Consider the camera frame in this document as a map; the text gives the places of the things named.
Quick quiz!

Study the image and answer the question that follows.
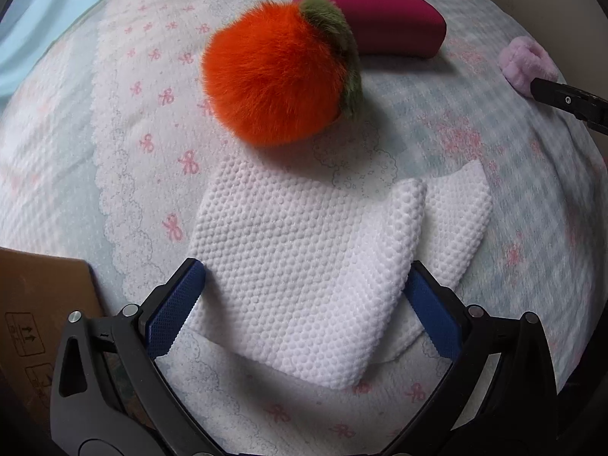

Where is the cardboard box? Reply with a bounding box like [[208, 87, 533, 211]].
[[1, 248, 103, 431]]

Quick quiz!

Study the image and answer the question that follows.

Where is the magenta soft case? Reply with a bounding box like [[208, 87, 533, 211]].
[[294, 0, 447, 59]]

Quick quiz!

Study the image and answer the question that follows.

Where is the orange fluffy pompom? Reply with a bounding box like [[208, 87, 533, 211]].
[[201, 0, 363, 147]]

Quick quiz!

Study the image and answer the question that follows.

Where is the lilac fluffy scrunchie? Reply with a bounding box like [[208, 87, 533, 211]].
[[498, 36, 559, 98]]

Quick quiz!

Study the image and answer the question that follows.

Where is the light blue curtain cloth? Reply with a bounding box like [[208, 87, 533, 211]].
[[1, 0, 100, 106]]

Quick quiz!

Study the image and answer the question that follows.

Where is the patterned bed quilt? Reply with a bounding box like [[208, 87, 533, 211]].
[[1, 0, 607, 455]]

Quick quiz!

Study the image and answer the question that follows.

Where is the white dotted cloth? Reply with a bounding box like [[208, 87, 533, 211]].
[[188, 158, 492, 389]]

